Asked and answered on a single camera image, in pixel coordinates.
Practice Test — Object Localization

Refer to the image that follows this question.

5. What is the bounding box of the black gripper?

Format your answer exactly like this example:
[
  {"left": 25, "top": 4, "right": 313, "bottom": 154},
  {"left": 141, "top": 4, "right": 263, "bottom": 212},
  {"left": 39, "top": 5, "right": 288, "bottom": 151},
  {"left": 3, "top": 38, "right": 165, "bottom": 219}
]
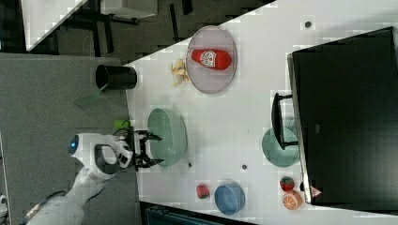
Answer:
[{"left": 132, "top": 130, "right": 162, "bottom": 171}]

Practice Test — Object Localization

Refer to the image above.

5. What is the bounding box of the green plastic strainer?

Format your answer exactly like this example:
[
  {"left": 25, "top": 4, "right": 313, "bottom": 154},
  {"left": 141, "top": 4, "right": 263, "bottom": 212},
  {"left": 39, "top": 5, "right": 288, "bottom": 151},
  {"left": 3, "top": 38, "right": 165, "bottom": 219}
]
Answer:
[{"left": 147, "top": 108, "right": 188, "bottom": 167}]

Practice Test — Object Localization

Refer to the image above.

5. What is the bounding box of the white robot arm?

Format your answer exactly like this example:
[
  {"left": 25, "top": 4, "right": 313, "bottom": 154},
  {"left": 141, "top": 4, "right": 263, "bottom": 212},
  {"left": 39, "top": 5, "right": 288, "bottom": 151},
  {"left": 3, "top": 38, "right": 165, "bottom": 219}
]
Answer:
[{"left": 19, "top": 127, "right": 160, "bottom": 225}]

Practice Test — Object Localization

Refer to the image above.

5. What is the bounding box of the peeled toy banana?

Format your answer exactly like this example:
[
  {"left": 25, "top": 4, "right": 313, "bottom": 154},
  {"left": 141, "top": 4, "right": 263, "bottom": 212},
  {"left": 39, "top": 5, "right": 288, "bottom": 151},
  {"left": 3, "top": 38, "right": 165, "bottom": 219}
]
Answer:
[{"left": 171, "top": 58, "right": 190, "bottom": 87}]

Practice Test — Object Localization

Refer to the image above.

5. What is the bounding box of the black cylinder cup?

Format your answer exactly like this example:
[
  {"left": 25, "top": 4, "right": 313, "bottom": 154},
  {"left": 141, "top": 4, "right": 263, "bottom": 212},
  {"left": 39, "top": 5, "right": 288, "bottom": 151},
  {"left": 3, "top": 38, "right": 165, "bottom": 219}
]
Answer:
[{"left": 95, "top": 65, "right": 138, "bottom": 90}]

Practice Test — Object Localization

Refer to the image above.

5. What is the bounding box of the pale purple round plate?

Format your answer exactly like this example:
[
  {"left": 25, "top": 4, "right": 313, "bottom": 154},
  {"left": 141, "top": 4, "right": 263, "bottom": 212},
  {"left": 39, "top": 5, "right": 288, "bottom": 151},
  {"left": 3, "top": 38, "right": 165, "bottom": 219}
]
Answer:
[{"left": 186, "top": 26, "right": 237, "bottom": 94}]

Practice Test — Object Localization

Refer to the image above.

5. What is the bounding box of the blue bowl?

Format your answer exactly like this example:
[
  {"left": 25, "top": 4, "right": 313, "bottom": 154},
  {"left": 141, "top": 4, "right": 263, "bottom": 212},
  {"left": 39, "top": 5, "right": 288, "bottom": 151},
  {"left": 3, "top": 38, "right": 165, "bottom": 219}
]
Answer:
[{"left": 214, "top": 183, "right": 246, "bottom": 216}]

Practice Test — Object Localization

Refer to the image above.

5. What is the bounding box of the red ketchup bottle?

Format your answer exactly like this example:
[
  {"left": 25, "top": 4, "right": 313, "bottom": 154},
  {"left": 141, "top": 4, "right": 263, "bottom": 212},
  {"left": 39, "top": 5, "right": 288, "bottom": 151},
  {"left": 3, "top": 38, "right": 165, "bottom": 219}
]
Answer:
[{"left": 187, "top": 49, "right": 232, "bottom": 70}]

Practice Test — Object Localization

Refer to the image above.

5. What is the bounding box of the green plate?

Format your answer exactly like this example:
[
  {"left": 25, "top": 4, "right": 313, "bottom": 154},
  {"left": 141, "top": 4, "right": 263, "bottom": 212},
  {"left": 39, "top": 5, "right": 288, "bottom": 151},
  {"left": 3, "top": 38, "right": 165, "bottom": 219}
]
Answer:
[{"left": 262, "top": 128, "right": 299, "bottom": 168}]

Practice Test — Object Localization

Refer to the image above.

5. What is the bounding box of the red toy strawberry by oven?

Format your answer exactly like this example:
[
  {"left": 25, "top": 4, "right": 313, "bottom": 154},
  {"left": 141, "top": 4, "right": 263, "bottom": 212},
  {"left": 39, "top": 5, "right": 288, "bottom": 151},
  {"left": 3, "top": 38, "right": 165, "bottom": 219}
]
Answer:
[{"left": 280, "top": 176, "right": 295, "bottom": 192}]

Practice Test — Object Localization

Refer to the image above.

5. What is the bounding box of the toy orange slice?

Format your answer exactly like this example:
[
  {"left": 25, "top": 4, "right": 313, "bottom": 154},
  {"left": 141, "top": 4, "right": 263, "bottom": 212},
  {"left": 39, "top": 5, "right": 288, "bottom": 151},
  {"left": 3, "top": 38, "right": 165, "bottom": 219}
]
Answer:
[{"left": 283, "top": 190, "right": 302, "bottom": 210}]

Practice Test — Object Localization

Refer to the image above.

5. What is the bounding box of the black toaster oven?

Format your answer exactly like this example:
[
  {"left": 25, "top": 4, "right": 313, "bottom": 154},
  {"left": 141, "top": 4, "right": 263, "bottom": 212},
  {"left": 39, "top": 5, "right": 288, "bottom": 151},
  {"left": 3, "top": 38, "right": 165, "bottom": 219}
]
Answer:
[{"left": 271, "top": 26, "right": 398, "bottom": 215}]

